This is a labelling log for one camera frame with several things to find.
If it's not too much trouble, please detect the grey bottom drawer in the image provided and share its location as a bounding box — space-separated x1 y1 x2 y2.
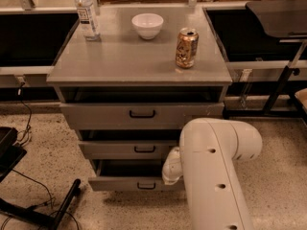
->
88 159 184 191

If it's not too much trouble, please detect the grey drawer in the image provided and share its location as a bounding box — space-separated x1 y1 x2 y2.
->
88 159 184 191
79 140 177 159
60 103 224 130

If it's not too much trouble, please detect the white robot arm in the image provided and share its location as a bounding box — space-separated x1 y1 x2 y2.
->
162 118 262 230

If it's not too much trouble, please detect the grey top drawer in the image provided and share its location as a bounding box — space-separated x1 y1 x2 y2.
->
60 103 224 130

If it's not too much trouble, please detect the grey drawer cabinet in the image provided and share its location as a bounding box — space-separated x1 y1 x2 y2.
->
46 4 233 177

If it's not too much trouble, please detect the grey middle drawer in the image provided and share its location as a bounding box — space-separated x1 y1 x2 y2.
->
79 140 177 159

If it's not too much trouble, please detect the gold soda can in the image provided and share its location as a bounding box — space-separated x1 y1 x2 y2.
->
176 28 199 69

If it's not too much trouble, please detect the white ceramic bowl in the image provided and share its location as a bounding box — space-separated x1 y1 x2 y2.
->
131 13 164 39

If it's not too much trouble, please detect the clear plastic water bottle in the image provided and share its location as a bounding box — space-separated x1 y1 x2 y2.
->
75 0 100 41

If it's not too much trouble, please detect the black stand on floor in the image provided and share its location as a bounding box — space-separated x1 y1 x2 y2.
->
0 126 83 230

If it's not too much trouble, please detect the black chair with stand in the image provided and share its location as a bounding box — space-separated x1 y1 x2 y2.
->
224 0 307 121

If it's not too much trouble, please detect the black wall cable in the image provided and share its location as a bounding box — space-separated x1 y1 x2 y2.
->
16 81 34 146

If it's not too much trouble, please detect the black cable on floor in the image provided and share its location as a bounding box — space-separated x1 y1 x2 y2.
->
0 169 81 230

